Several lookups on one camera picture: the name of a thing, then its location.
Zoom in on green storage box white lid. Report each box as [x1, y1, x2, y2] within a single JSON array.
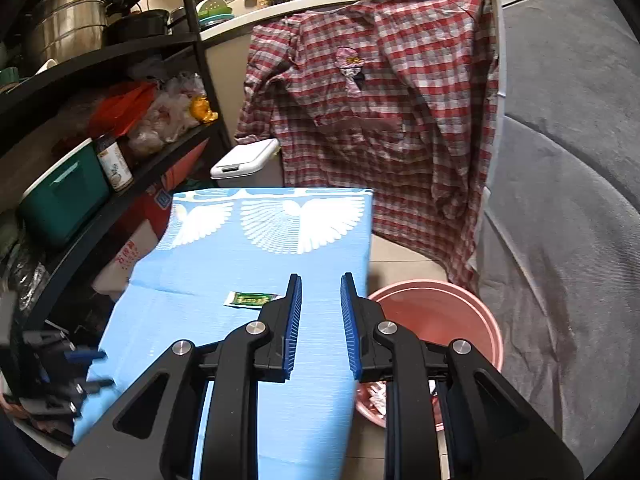
[[19, 138, 111, 248]]

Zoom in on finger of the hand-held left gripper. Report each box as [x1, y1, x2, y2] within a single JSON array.
[[62, 345, 108, 362], [75, 379, 116, 396]]

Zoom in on black cooking pan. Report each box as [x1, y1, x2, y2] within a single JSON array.
[[102, 7, 171, 46]]

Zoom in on green plastic colander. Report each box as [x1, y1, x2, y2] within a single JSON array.
[[197, 0, 236, 26]]

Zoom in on red bag on shelf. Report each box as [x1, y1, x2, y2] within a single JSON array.
[[87, 81, 158, 138]]

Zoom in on clear bags of food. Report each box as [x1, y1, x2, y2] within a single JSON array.
[[127, 72, 203, 158]]

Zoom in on pink plastic bucket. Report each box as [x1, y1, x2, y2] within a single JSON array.
[[354, 280, 503, 435]]

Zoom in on red white carton box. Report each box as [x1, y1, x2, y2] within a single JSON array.
[[357, 381, 390, 417]]

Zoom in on black metal shelf rack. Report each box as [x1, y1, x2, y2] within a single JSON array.
[[0, 0, 236, 461]]

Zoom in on green sauce packet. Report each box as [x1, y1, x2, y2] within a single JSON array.
[[223, 290, 282, 309]]

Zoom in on grey cover cloth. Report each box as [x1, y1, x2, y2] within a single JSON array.
[[470, 0, 640, 471]]

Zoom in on stacked steel pots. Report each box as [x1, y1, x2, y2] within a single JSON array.
[[22, 0, 108, 68]]

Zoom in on yellow snack packet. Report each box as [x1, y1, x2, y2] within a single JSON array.
[[189, 95, 219, 124]]

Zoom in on red cardboard box blue label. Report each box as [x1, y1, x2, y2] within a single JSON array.
[[132, 140, 211, 241]]

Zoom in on red plaid shirt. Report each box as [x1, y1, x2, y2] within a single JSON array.
[[235, 0, 501, 297]]

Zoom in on spice jar with label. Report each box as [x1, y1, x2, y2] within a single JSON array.
[[95, 132, 135, 192]]

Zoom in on blue patterned tablecloth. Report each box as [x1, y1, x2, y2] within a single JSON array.
[[72, 187, 376, 480]]

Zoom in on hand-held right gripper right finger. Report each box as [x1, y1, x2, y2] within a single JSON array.
[[340, 272, 585, 480]]

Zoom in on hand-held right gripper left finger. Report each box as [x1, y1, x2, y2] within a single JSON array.
[[56, 272, 303, 480]]

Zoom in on white rice sack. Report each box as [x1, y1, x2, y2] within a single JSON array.
[[92, 217, 168, 296]]

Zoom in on white lidded waste bin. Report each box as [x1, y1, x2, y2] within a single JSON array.
[[210, 138, 281, 188]]

